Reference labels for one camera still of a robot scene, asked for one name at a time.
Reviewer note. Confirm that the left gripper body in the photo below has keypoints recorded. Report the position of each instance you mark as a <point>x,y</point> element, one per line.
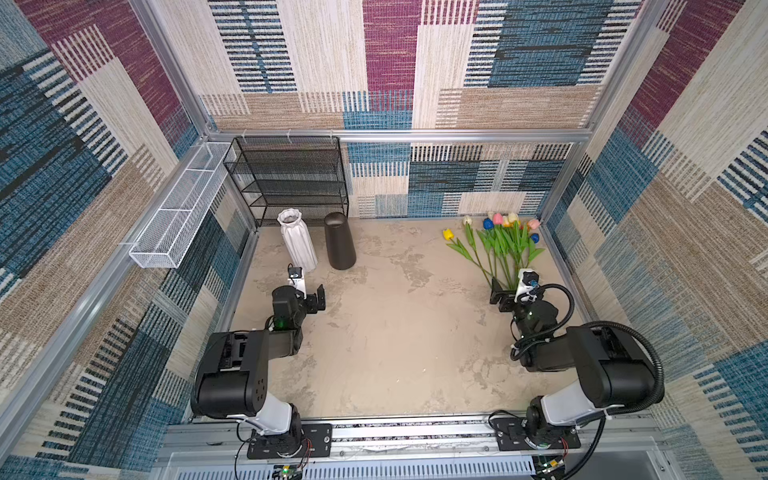
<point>315,299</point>

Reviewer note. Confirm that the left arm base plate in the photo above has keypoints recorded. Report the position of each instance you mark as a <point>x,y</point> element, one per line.
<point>309,440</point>

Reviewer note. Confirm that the aluminium front rail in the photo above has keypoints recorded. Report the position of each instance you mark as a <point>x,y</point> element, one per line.
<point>390,447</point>

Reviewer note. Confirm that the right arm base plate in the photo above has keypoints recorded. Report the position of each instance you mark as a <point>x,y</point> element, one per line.
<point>514,434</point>

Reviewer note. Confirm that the yellow orange tulip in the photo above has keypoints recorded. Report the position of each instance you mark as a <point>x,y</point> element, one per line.
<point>508,235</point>

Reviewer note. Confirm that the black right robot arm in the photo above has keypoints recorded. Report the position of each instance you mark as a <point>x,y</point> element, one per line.
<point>618,370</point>

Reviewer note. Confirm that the white tulip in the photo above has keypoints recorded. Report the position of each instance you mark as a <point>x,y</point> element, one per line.
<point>471,249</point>

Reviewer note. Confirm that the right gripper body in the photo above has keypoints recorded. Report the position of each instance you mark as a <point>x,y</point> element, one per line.
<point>505,298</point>

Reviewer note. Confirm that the white wire mesh basket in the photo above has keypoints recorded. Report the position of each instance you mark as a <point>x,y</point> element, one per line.
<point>166,239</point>

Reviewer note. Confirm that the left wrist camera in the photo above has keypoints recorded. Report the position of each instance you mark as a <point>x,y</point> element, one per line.
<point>296,278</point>

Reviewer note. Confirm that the white ribbed ceramic vase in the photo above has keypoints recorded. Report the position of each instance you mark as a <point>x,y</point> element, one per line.
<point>297,239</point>

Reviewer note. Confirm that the black cylindrical vase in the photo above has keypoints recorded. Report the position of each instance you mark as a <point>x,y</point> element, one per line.
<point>339,241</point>

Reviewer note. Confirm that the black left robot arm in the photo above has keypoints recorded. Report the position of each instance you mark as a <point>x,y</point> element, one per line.
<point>232,377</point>

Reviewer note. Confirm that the black wire shelf rack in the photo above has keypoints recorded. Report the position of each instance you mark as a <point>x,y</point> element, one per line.
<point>276,173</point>

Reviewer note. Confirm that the light pink tulip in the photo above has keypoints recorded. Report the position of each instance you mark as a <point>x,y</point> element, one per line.
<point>528,229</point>

